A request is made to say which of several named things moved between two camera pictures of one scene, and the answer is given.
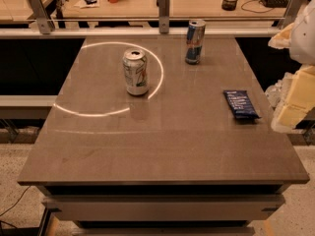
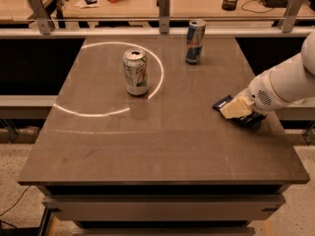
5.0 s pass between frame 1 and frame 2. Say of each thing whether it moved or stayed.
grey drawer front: stayed
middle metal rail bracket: stayed
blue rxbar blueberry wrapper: moved
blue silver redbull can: stayed
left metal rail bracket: stayed
